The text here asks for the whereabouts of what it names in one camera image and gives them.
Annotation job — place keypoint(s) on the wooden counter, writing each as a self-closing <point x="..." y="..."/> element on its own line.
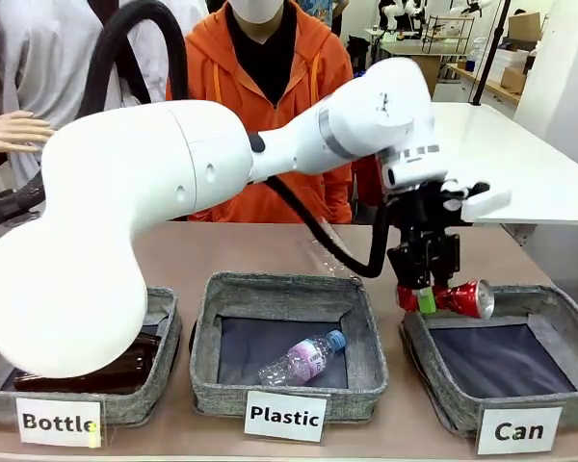
<point x="491" y="84"/>

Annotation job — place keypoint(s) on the white Plastic label card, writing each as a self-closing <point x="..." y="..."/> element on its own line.
<point x="284" y="416"/>

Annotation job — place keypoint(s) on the clear crumpled plastic item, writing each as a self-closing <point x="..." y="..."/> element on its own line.
<point x="334" y="240"/>

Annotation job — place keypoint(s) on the grey fabric Plastic basket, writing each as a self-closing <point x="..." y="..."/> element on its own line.
<point x="289" y="394"/>

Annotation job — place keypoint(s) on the black undershirt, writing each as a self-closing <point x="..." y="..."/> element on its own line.
<point x="265" y="62"/>

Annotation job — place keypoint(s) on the person in orange hoodie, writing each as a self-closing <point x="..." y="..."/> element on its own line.
<point x="212" y="72"/>

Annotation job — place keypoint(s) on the white face mask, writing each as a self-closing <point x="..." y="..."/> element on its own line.
<point x="257" y="9"/>

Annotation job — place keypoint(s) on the black tripod pole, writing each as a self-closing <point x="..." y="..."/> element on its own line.
<point x="489" y="48"/>

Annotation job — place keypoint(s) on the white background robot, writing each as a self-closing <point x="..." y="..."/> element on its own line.
<point x="395" y="12"/>

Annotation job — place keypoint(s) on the white coat mannequin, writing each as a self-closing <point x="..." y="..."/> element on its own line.
<point x="43" y="58"/>

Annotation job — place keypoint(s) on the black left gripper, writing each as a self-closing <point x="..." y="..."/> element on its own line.
<point x="426" y="231"/>

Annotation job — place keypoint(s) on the brown glass beer bottle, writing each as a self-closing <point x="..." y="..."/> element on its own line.
<point x="144" y="349"/>
<point x="101" y="377"/>

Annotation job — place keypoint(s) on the large cardboard box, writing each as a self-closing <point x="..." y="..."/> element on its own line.
<point x="525" y="26"/>

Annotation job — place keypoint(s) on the crushed red soda can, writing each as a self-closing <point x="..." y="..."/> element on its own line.
<point x="462" y="298"/>

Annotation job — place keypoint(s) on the black background chair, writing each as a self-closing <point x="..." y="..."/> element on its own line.
<point x="359" y="53"/>

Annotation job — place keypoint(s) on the grey fabric Bottle basket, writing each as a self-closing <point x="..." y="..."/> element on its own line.
<point x="139" y="394"/>

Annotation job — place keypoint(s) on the grey fabric Can basket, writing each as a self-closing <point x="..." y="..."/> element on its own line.
<point x="462" y="399"/>

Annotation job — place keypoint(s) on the white side table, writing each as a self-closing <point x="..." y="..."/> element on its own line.
<point x="510" y="159"/>

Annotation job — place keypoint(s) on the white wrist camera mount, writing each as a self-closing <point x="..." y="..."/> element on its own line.
<point x="486" y="204"/>

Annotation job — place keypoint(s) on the clear bottle with pink label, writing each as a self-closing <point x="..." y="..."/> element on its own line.
<point x="303" y="358"/>

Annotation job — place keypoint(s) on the white Bottle label card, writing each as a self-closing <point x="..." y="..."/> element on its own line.
<point x="58" y="421"/>

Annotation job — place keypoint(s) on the small cardboard box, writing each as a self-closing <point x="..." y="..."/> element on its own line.
<point x="513" y="79"/>

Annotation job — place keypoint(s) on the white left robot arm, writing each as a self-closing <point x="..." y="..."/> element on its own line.
<point x="101" y="192"/>

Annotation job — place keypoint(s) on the white Can label card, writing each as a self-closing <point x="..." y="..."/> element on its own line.
<point x="517" y="430"/>

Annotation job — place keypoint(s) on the white background table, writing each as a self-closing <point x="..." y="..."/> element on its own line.
<point x="414" y="53"/>

